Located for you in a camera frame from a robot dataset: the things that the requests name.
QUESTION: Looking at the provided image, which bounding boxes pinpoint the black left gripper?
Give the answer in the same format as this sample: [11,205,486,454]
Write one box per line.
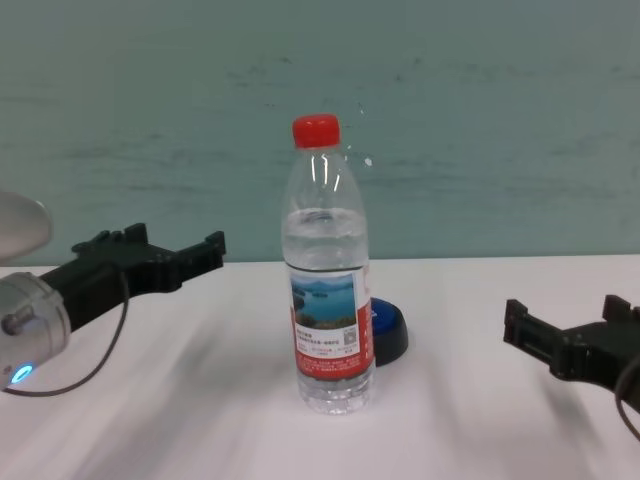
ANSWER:
[39,222,228,332]

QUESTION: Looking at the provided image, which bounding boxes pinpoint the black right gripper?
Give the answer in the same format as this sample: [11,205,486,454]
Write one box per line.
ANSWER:
[502,294,640,402]

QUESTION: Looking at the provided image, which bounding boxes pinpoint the clear water bottle red cap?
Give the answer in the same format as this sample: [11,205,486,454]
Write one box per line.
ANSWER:
[281,113,377,418]

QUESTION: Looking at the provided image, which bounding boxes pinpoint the blue push button black base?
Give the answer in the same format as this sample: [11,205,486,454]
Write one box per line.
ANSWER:
[368,298,411,370]

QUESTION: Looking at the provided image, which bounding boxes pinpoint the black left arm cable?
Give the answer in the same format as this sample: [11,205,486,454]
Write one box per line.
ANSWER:
[1,269,131,399]

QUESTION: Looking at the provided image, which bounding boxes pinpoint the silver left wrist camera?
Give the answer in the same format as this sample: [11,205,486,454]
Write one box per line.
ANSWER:
[0,191,54,262]

